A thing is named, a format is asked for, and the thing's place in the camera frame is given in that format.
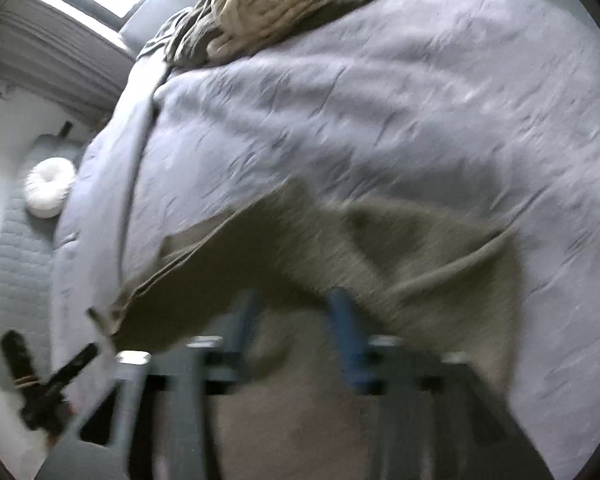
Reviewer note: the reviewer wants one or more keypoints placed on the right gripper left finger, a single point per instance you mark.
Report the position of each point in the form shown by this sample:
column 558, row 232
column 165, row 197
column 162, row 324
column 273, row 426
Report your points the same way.
column 155, row 416

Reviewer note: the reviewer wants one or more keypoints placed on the grey bed cover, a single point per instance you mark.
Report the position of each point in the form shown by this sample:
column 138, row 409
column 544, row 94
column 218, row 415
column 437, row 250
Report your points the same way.
column 439, row 159

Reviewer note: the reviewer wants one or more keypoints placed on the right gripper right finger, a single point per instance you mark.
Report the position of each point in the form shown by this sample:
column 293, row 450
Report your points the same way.
column 437, row 418

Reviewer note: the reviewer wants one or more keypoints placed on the window with grey frame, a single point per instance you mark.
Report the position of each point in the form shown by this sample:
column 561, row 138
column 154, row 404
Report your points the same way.
column 63, row 56

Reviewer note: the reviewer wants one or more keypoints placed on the olive green knit sweater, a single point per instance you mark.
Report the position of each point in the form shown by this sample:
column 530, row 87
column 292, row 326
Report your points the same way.
column 437, row 281

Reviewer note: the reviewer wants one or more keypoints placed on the beige striped clothes pile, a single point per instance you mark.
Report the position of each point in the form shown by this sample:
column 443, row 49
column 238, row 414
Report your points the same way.
column 214, row 32

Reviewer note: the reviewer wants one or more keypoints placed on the white round pillow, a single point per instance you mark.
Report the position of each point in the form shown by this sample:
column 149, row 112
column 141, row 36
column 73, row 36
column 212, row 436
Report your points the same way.
column 47, row 187

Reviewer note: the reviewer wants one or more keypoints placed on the grey quilted mat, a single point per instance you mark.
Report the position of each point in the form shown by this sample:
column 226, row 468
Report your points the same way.
column 26, row 254

